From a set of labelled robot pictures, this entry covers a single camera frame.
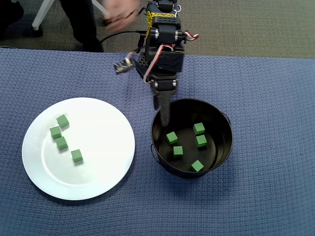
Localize thin camera cable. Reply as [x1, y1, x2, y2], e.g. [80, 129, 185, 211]
[126, 48, 143, 62]

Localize black power cable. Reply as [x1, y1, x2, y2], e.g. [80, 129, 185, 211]
[99, 29, 148, 46]

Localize dark trousers leg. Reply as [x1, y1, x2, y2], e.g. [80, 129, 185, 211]
[60, 0, 104, 53]
[0, 0, 25, 40]

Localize white chair base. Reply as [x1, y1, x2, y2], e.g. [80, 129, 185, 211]
[31, 0, 111, 31]

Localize white round plate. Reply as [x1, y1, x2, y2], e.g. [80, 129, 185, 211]
[21, 97, 136, 201]

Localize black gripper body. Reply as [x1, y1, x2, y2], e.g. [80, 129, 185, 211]
[144, 43, 185, 96]

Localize black camera circuit board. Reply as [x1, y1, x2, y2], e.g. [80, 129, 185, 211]
[112, 58, 135, 75]

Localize blue woven tablecloth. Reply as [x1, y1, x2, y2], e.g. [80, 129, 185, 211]
[0, 46, 315, 236]

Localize black wire bucket handle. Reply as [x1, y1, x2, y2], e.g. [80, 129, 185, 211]
[150, 143, 174, 175]

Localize black metal bucket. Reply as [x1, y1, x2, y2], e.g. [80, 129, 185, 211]
[150, 98, 234, 179]

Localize green cube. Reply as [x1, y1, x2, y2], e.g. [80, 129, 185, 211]
[195, 134, 208, 148]
[70, 148, 84, 163]
[172, 145, 184, 158]
[165, 131, 179, 146]
[55, 136, 69, 150]
[192, 122, 206, 136]
[49, 126, 63, 140]
[190, 159, 205, 173]
[56, 114, 69, 128]

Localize black chair caster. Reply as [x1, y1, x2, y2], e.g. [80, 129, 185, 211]
[31, 24, 44, 38]

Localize bare person hand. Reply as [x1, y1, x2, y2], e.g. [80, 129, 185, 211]
[102, 0, 143, 32]

